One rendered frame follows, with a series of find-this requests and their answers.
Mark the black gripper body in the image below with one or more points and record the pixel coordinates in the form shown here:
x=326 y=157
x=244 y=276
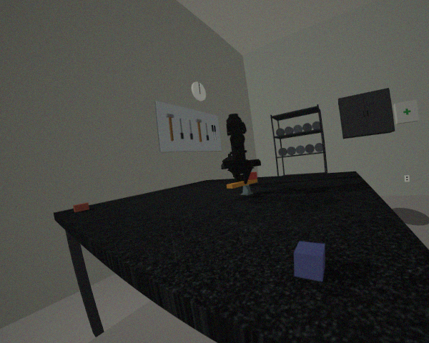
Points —
x=245 y=162

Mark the small red block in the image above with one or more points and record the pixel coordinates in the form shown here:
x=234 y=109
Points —
x=81 y=207

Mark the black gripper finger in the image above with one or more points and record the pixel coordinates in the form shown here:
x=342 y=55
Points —
x=246 y=173
x=236 y=174

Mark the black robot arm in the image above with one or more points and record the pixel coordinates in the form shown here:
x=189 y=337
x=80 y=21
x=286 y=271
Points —
x=234 y=128

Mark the orange bar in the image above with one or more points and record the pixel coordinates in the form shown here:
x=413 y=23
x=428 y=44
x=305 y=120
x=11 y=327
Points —
x=252 y=179

